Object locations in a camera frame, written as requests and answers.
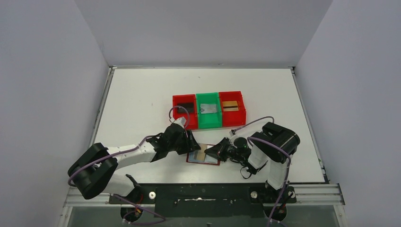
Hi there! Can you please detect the green plastic bin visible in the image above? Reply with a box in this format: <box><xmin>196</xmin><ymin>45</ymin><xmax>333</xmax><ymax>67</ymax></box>
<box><xmin>196</xmin><ymin>92</ymin><xmax>222</xmax><ymax>129</ymax></box>

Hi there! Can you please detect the left red plastic bin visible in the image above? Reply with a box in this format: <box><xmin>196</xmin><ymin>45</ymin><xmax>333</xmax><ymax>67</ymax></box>
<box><xmin>172</xmin><ymin>94</ymin><xmax>199</xmax><ymax>130</ymax></box>

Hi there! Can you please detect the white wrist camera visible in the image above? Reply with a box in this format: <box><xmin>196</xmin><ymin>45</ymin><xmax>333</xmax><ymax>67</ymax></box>
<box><xmin>174</xmin><ymin>117</ymin><xmax>187</xmax><ymax>128</ymax></box>
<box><xmin>229</xmin><ymin>129</ymin><xmax>239</xmax><ymax>138</ymax></box>

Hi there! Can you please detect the right red plastic bin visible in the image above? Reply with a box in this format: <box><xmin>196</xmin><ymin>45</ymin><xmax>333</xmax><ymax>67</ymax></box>
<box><xmin>218</xmin><ymin>91</ymin><xmax>246</xmax><ymax>127</ymax></box>

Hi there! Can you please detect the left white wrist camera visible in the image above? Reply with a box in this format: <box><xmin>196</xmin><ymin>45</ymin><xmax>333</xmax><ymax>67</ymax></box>
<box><xmin>174</xmin><ymin>117</ymin><xmax>187</xmax><ymax>128</ymax></box>

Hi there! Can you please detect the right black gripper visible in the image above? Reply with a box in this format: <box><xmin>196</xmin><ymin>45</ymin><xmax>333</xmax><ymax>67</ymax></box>
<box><xmin>205</xmin><ymin>137</ymin><xmax>245</xmax><ymax>162</ymax></box>

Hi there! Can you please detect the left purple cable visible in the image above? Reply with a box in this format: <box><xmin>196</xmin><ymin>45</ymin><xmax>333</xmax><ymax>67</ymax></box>
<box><xmin>67</xmin><ymin>105</ymin><xmax>191</xmax><ymax>187</ymax></box>

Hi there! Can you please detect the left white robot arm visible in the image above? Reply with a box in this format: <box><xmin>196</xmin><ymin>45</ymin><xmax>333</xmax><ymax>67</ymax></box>
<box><xmin>68</xmin><ymin>123</ymin><xmax>201</xmax><ymax>202</ymax></box>

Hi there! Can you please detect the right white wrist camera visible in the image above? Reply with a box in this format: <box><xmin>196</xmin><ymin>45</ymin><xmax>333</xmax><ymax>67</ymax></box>
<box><xmin>229</xmin><ymin>129</ymin><xmax>239</xmax><ymax>138</ymax></box>

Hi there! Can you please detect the red leather card holder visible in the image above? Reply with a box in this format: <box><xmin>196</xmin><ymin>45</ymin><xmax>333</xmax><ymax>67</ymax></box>
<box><xmin>186</xmin><ymin>143</ymin><xmax>220</xmax><ymax>166</ymax></box>

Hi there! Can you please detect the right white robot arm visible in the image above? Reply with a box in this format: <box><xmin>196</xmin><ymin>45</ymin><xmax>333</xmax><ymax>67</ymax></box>
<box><xmin>205</xmin><ymin>122</ymin><xmax>300</xmax><ymax>202</ymax></box>

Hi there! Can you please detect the gold credit card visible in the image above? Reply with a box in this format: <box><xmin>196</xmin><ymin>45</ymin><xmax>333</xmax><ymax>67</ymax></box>
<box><xmin>222</xmin><ymin>100</ymin><xmax>239</xmax><ymax>112</ymax></box>

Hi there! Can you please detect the black credit card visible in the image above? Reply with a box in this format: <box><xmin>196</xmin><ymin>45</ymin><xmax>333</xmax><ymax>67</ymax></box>
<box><xmin>177</xmin><ymin>102</ymin><xmax>195</xmax><ymax>114</ymax></box>

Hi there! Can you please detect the silver credit card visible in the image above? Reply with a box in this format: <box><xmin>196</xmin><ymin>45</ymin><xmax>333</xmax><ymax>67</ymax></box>
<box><xmin>200</xmin><ymin>104</ymin><xmax>218</xmax><ymax>114</ymax></box>

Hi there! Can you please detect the red plastic bin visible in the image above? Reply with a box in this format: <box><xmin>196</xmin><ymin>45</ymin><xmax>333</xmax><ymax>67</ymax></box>
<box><xmin>172</xmin><ymin>94</ymin><xmax>199</xmax><ymax>130</ymax></box>
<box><xmin>218</xmin><ymin>91</ymin><xmax>246</xmax><ymax>127</ymax></box>

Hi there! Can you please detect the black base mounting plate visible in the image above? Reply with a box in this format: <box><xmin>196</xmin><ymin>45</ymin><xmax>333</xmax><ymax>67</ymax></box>
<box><xmin>109</xmin><ymin>183</ymin><xmax>297</xmax><ymax>222</ymax></box>

